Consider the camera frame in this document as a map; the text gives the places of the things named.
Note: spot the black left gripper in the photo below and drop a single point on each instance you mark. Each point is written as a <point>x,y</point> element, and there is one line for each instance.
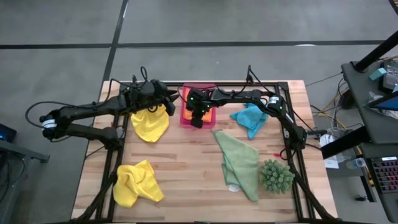
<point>143,96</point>

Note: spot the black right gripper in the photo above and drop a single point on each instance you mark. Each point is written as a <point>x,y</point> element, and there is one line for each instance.
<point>199,102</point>

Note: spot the yellow microfiber towel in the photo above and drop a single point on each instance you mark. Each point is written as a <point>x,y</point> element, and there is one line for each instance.
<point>149,127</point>
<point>136,183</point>

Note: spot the green microfiber towel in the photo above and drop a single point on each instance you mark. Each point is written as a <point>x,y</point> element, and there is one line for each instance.
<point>239,158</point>

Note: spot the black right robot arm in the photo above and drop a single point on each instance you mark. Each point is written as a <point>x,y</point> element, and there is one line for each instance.
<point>289,124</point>

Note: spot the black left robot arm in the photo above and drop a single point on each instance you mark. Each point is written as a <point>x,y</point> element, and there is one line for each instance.
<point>93,109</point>

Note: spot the blue microfiber towel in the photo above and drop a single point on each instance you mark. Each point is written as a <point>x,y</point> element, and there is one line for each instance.
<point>250,119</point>

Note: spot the pink translucent plastic bin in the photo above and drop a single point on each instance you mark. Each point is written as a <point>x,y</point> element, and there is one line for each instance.
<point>186,125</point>

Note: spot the white paper scrap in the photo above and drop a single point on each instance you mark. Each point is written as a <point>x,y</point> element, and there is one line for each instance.
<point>234,188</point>

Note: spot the green artificial plant ball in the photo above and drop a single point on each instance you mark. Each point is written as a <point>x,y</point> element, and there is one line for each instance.
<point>276,176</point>

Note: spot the black power strip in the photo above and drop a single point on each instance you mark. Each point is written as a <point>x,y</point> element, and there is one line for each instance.
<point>315,133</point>

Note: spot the white crumpled paper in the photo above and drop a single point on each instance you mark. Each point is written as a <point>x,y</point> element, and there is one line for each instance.
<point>326,140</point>

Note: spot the white paper sheet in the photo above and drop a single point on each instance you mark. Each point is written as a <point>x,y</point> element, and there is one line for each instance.
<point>331,163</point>

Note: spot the grey metal cart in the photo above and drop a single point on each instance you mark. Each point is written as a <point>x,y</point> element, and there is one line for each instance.
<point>21,151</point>

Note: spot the black device with blue light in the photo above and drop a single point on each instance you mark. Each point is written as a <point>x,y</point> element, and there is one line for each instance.
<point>7,133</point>

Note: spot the grey side desk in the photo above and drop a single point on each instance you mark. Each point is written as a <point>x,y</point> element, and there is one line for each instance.
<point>360,102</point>

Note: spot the clear plastic bottle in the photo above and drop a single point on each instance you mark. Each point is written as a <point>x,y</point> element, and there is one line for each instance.
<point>357,162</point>

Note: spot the small black floor item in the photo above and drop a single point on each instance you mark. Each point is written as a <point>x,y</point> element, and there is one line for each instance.
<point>360,198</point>

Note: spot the teal small box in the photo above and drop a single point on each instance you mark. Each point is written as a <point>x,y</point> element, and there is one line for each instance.
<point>377,74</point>

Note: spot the black diagonal pole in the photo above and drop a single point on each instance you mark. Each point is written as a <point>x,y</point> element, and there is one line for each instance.
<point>373,54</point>

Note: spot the tablet with blue screen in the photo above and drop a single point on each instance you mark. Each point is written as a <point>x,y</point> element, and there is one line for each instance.
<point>387,103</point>

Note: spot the keyboard with pink keys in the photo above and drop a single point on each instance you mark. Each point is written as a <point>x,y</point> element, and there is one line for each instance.
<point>387,174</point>

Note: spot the black electronic box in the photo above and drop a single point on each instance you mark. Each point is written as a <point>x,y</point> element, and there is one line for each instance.
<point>391,77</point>

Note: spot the dark grey keyboard desk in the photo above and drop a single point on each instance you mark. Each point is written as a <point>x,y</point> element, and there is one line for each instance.
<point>392,211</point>

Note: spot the black corner bar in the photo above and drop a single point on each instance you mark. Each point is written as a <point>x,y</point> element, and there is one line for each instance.
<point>395,4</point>

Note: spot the black aluminium table frame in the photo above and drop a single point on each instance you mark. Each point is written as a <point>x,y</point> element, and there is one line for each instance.
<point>311,199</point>

